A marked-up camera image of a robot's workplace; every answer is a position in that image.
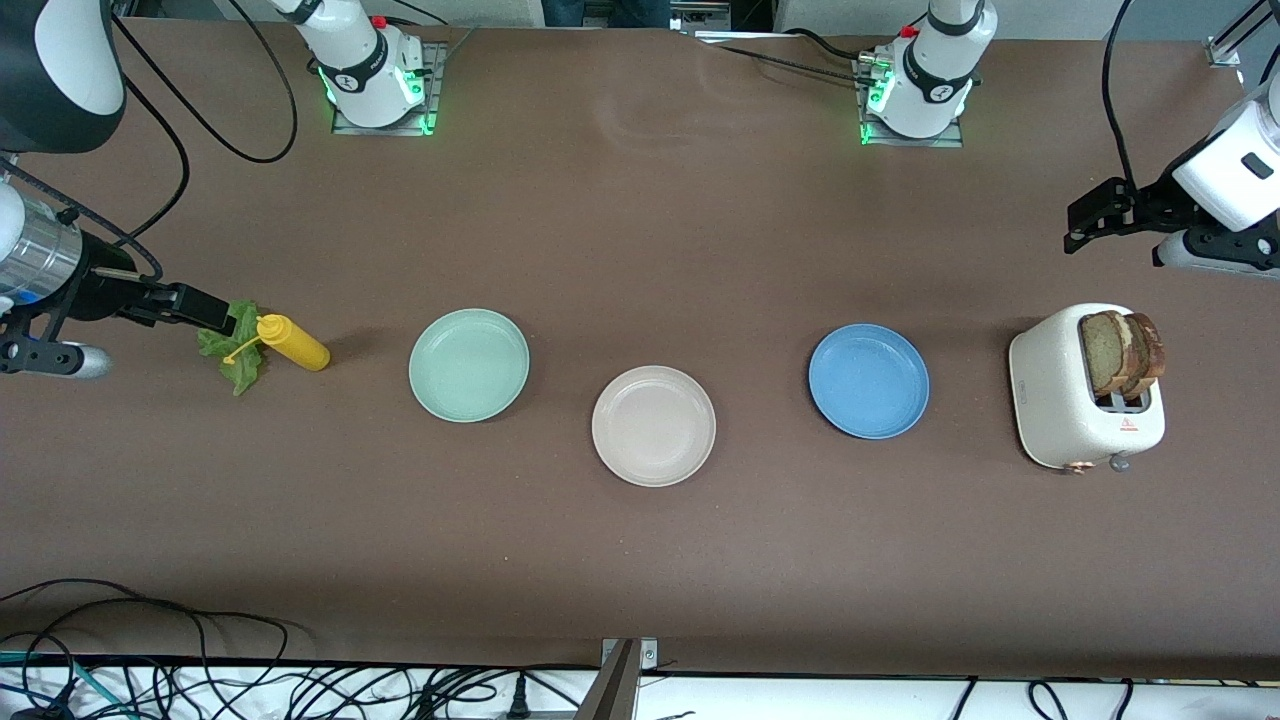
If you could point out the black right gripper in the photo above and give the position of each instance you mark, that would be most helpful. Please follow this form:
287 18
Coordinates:
97 291

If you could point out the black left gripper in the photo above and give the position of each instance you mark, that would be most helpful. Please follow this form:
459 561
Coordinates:
1151 203

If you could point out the green lettuce leaf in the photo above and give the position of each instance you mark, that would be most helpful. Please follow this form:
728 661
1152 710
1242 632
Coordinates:
240 370

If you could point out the yellow mustard squeeze bottle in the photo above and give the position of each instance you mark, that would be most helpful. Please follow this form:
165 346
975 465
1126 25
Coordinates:
295 345

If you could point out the pale crust bread slice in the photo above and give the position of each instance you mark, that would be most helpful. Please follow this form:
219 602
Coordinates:
1100 350

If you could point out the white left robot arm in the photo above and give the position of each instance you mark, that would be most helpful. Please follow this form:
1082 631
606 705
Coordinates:
935 80

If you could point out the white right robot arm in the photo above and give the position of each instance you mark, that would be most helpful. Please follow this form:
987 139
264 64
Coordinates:
70 60

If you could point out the pale green plate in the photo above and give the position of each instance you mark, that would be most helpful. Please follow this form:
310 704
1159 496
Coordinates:
468 365

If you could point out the blue plate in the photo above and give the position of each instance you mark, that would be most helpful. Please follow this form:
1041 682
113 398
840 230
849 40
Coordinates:
868 380

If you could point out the beige plate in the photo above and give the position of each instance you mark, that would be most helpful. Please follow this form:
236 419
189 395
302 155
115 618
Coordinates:
653 425

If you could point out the dark crust bread slice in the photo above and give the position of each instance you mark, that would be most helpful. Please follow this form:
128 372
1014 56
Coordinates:
1152 350

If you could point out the cream white toaster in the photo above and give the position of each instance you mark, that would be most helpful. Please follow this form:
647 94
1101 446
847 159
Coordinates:
1050 400

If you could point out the grey metal equipment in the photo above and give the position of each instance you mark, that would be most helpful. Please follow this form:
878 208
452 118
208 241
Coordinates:
720 15

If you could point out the person in blue jeans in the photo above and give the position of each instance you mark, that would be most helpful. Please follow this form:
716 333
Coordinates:
600 12

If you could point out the black power plug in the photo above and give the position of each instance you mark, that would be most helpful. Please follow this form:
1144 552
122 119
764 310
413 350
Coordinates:
517 700

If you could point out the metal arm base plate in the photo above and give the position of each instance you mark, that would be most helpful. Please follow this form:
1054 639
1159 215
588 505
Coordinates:
380 131
915 143

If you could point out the aluminium frame rail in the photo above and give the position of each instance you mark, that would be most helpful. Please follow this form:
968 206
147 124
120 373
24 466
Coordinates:
1222 50

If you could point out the metal table bracket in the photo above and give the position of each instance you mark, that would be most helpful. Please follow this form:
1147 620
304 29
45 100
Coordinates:
615 690

